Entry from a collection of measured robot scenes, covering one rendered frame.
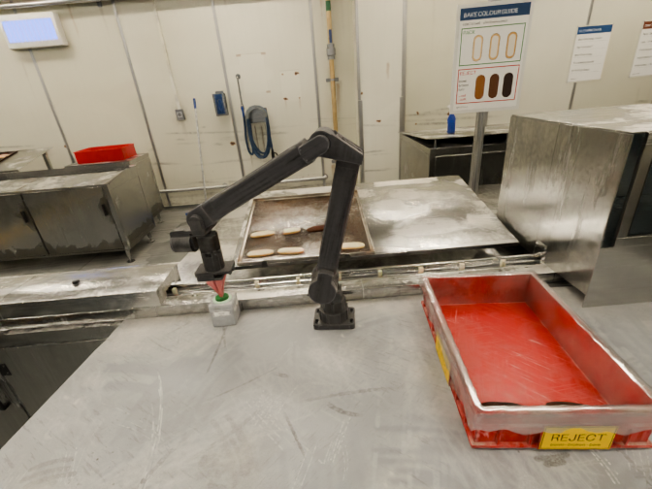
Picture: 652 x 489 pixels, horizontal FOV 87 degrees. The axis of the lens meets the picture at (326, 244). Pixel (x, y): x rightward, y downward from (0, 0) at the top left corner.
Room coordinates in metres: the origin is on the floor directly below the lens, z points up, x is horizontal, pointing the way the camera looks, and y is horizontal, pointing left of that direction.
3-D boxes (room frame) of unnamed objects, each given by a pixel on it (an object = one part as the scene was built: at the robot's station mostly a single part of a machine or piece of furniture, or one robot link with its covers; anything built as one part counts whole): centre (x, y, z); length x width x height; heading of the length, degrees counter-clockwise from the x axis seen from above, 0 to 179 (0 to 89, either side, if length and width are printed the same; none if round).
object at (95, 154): (4.04, 2.40, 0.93); 0.51 x 0.36 x 0.13; 94
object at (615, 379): (0.62, -0.41, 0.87); 0.49 x 0.34 x 0.10; 175
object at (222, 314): (0.87, 0.32, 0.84); 0.08 x 0.08 x 0.11; 0
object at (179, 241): (0.87, 0.36, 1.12); 0.11 x 0.09 x 0.12; 82
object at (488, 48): (1.77, -0.83, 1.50); 0.33 x 0.01 x 0.45; 85
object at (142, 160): (4.04, 2.40, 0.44); 0.70 x 0.55 x 0.87; 90
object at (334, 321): (0.82, -0.01, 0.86); 0.12 x 0.09 x 0.08; 84
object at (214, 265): (0.87, 0.32, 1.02); 0.10 x 0.07 x 0.07; 90
